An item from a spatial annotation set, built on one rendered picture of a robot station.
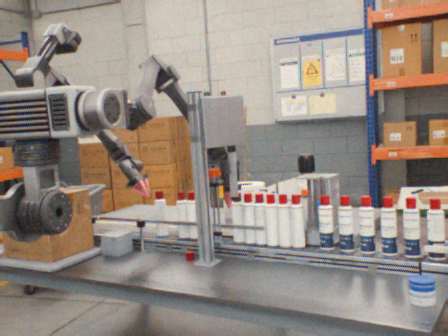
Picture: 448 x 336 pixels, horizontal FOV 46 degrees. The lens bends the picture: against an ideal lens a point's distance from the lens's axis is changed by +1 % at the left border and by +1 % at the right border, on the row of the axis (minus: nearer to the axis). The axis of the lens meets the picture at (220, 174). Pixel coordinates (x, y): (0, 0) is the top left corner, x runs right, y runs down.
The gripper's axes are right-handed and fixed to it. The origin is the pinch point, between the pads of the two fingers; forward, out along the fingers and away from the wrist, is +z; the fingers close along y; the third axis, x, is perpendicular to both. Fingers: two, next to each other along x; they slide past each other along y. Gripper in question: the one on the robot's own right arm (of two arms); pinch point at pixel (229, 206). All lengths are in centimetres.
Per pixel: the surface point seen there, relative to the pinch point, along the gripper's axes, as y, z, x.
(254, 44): 186, -116, -408
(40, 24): 499, -180, -354
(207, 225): -2.4, 3.1, 22.0
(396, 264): -71, 16, 12
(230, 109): -12.8, -40.7, 15.1
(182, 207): 18.8, -0.6, 8.1
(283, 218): -29.0, 2.2, 9.3
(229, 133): -12.1, -31.8, 16.1
